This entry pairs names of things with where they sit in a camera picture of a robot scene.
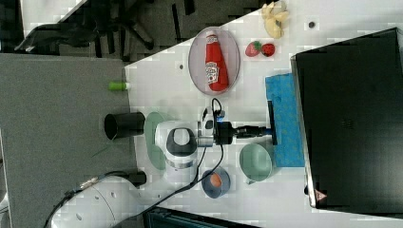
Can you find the blue small bowl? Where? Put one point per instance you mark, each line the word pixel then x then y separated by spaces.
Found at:
pixel 212 191

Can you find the grey round plate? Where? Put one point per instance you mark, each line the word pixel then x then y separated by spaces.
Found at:
pixel 196 59

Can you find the red strawberry toy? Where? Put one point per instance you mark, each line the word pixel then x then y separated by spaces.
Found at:
pixel 268 50

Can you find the black office chair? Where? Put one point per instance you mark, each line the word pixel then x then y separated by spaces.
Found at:
pixel 88 23

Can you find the dark grey cylinder cup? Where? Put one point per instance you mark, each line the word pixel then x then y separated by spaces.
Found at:
pixel 118 126

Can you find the peeled banana toy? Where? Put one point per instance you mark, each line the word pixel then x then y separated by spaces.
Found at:
pixel 273 15

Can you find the red ketchup bottle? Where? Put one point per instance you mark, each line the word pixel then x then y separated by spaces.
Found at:
pixel 215 66

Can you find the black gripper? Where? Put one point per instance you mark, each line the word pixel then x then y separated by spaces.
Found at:
pixel 226 132

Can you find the orange egg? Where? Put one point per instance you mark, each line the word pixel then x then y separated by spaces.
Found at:
pixel 215 180

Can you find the green perforated colander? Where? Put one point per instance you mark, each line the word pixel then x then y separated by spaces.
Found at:
pixel 154 152

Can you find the pink strawberry toy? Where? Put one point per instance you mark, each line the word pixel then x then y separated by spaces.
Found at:
pixel 253 49

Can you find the black toaster oven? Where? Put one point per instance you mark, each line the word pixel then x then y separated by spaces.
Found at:
pixel 338 115

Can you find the green mug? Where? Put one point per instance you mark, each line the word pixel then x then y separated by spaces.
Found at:
pixel 255 163

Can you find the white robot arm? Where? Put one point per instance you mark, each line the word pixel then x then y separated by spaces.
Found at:
pixel 105 201

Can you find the green marker pen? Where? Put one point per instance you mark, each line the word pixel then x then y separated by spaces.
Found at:
pixel 118 86

